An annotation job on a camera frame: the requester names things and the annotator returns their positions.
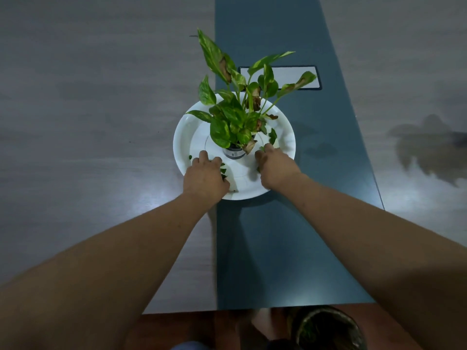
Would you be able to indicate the small grey plant pot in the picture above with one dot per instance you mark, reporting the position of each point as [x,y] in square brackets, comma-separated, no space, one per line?
[234,153]

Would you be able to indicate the person's left fingers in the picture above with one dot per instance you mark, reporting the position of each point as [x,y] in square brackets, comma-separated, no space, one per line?
[203,157]

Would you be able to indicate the dark round waste bin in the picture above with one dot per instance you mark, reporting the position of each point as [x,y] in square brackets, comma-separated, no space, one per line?
[324,329]

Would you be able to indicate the green cut leaf scraps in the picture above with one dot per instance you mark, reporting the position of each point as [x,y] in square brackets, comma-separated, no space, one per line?
[223,172]

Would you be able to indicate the person's left hand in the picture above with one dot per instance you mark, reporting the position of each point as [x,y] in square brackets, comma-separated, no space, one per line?
[204,180]

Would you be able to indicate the person's right hand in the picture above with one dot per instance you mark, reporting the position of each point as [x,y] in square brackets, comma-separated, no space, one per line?
[278,169]

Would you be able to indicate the person's blue clothing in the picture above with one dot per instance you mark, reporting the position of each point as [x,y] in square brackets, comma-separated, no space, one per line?
[189,346]

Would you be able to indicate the white round plastic tray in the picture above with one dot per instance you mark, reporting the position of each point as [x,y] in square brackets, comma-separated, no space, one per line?
[242,178]

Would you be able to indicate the person's right fingers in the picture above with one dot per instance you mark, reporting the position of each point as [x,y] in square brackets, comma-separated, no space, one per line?
[268,150]

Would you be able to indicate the person's left forearm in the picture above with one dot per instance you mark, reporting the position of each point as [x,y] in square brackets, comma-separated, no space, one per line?
[109,266]

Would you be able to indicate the person's right forearm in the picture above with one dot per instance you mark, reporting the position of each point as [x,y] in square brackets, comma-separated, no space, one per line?
[379,247]

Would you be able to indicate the green leafy potted plant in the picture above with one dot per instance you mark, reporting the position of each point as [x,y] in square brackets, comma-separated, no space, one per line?
[230,116]

